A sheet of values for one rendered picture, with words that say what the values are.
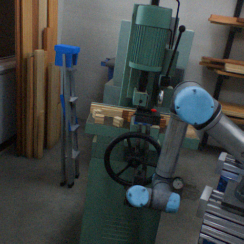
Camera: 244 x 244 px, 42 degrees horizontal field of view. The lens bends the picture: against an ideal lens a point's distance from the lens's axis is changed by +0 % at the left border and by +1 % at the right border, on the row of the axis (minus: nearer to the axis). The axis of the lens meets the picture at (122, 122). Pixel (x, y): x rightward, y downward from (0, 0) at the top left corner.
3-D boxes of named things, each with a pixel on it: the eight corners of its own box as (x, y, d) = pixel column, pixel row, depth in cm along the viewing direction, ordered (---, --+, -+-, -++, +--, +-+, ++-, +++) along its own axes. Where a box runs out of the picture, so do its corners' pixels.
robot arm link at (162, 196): (178, 185, 124) (151, 179, 124) (181, 200, 113) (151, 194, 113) (173, 202, 127) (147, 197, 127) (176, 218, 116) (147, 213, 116)
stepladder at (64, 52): (54, 186, 270) (50, 45, 234) (64, 173, 294) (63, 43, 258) (73, 188, 268) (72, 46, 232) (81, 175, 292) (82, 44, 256)
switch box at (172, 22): (164, 44, 192) (169, 16, 187) (162, 42, 201) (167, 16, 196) (174, 45, 192) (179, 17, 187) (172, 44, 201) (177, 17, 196)
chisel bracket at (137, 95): (132, 107, 172) (134, 92, 169) (132, 101, 185) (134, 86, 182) (145, 109, 172) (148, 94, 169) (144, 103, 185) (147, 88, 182)
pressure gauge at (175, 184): (170, 191, 167) (173, 177, 165) (169, 188, 171) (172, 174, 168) (182, 193, 167) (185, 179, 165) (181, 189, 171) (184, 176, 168)
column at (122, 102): (115, 123, 199) (133, 2, 176) (116, 113, 220) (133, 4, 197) (150, 128, 200) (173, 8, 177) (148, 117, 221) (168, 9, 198)
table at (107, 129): (81, 139, 156) (82, 128, 154) (88, 120, 185) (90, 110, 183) (201, 157, 157) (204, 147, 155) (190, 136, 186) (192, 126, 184)
